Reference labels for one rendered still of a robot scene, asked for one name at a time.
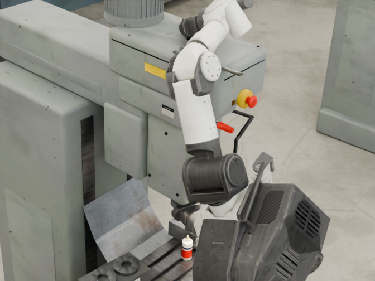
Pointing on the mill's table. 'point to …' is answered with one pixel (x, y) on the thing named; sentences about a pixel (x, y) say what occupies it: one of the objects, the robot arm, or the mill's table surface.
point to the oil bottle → (187, 245)
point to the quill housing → (167, 159)
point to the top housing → (243, 52)
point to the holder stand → (120, 270)
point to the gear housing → (153, 101)
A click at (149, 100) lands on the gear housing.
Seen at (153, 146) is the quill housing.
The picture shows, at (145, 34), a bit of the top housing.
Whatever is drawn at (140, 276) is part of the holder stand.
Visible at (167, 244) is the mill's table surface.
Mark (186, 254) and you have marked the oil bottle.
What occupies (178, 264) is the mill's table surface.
